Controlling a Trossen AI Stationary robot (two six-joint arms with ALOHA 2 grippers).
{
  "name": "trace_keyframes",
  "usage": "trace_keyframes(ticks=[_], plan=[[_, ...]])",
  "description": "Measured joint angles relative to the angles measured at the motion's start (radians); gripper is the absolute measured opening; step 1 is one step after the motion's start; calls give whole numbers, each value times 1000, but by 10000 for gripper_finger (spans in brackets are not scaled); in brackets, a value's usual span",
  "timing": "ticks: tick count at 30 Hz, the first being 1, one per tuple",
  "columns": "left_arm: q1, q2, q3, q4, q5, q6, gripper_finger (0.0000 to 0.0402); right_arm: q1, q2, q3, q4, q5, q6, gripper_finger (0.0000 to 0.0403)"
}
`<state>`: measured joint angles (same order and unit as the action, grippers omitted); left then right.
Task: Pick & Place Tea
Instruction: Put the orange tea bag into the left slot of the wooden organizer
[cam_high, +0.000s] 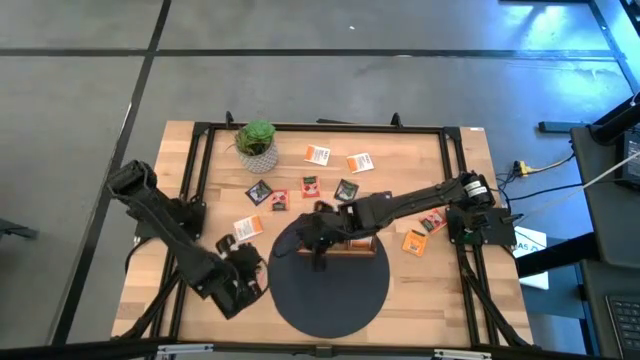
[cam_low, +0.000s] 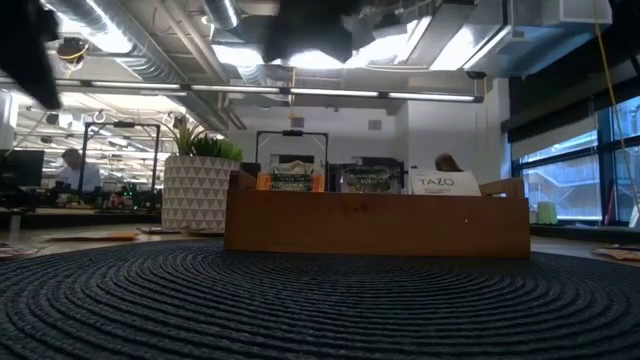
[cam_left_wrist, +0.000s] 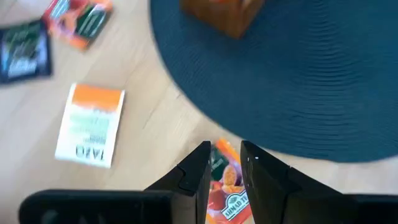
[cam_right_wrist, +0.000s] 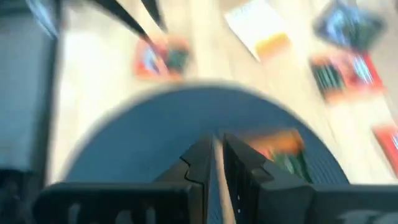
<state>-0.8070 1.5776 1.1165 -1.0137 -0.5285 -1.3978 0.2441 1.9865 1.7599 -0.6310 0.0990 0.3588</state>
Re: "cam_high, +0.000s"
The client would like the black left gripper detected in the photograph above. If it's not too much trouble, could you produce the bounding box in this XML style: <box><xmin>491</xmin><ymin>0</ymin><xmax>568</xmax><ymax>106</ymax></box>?
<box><xmin>209</xmin><ymin>233</ymin><xmax>270</xmax><ymax>321</ymax></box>

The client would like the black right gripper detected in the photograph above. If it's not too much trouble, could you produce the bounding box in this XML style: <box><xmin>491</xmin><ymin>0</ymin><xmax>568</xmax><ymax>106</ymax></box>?
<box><xmin>273</xmin><ymin>209</ymin><xmax>351</xmax><ymax>274</ymax></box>

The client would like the wooden three-slot tray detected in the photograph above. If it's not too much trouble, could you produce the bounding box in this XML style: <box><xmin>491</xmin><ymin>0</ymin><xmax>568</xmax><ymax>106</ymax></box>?
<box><xmin>297</xmin><ymin>234</ymin><xmax>379</xmax><ymax>259</ymax></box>

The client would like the red strawberry tea bag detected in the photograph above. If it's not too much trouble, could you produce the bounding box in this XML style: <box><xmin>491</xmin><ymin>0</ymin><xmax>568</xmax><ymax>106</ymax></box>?
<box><xmin>300</xmin><ymin>175</ymin><xmax>322</xmax><ymax>199</ymax></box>
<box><xmin>269</xmin><ymin>188</ymin><xmax>291</xmax><ymax>213</ymax></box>

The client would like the peach passion fruit tea bag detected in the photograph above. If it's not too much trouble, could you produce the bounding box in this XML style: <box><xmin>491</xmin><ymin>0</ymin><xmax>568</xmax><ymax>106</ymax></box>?
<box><xmin>418</xmin><ymin>208</ymin><xmax>448</xmax><ymax>236</ymax></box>

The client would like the round dark woven placemat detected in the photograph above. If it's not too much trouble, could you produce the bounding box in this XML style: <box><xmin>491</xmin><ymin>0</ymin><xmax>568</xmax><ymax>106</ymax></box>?
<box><xmin>267</xmin><ymin>219</ymin><xmax>391</xmax><ymax>340</ymax></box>

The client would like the potted green succulent plant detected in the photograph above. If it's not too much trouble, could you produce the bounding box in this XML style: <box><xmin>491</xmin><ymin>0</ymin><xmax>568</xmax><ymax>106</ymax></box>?
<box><xmin>230</xmin><ymin>119</ymin><xmax>280</xmax><ymax>175</ymax></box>

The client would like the black horizontal beam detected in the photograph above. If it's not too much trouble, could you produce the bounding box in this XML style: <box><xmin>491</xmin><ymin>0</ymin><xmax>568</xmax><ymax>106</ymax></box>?
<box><xmin>0</xmin><ymin>335</ymin><xmax>640</xmax><ymax>360</ymax></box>

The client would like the black chair leg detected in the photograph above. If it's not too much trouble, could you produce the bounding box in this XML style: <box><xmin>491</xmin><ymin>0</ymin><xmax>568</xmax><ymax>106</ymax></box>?
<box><xmin>0</xmin><ymin>217</ymin><xmax>40</xmax><ymax>241</ymax></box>

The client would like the white paper sign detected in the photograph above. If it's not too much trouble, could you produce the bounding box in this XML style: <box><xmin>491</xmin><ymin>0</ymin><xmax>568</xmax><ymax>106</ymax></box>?
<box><xmin>512</xmin><ymin>226</ymin><xmax>550</xmax><ymax>291</ymax></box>

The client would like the black desk leg beam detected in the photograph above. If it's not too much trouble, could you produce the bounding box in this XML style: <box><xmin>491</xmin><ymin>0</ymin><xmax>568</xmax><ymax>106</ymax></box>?
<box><xmin>514</xmin><ymin>231</ymin><xmax>601</xmax><ymax>279</ymax></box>

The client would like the black flat floor bar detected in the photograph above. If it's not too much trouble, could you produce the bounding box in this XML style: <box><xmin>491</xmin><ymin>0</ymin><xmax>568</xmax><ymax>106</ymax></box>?
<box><xmin>538</xmin><ymin>120</ymin><xmax>592</xmax><ymax>135</ymax></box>

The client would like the dark grey desk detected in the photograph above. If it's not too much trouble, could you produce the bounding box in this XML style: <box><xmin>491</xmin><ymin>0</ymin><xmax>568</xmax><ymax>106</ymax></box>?
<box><xmin>569</xmin><ymin>124</ymin><xmax>640</xmax><ymax>360</ymax></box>

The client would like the black keyboard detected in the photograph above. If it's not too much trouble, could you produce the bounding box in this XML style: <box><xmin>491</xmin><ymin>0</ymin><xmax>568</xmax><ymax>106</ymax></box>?
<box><xmin>604</xmin><ymin>293</ymin><xmax>640</xmax><ymax>360</ymax></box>

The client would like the dark computer screen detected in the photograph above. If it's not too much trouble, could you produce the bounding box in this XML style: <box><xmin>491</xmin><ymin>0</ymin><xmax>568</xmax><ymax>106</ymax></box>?
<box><xmin>613</xmin><ymin>127</ymin><xmax>640</xmax><ymax>194</ymax></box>

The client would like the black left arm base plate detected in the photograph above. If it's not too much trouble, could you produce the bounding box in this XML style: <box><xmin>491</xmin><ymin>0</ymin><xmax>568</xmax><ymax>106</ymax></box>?
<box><xmin>134</xmin><ymin>197</ymin><xmax>207</xmax><ymax>240</ymax></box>

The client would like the silver metal bracket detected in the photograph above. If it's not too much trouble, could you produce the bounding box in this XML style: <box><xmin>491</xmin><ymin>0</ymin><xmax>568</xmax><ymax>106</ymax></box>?
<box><xmin>432</xmin><ymin>348</ymin><xmax>493</xmax><ymax>360</ymax></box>
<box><xmin>156</xmin><ymin>342</ymin><xmax>215</xmax><ymax>359</ymax></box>

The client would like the black aluminium table frame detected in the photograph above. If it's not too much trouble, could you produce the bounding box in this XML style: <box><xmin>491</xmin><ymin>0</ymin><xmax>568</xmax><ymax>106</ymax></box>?
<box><xmin>112</xmin><ymin>110</ymin><xmax>534</xmax><ymax>351</ymax></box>

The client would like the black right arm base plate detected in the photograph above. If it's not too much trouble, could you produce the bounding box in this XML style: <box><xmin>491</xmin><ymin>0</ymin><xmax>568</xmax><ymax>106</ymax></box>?
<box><xmin>446</xmin><ymin>205</ymin><xmax>518</xmax><ymax>247</ymax></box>

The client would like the black floor cable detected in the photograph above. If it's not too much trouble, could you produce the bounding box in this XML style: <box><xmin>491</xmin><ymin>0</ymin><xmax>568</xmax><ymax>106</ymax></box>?
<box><xmin>492</xmin><ymin>172</ymin><xmax>624</xmax><ymax>202</ymax></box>

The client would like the yellow power cable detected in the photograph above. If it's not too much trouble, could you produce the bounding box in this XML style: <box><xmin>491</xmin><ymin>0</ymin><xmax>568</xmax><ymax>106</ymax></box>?
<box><xmin>528</xmin><ymin>152</ymin><xmax>577</xmax><ymax>174</ymax></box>

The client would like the white cable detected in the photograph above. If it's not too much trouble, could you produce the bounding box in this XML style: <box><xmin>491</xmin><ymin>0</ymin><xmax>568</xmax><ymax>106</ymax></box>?
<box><xmin>529</xmin><ymin>149</ymin><xmax>640</xmax><ymax>214</ymax></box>

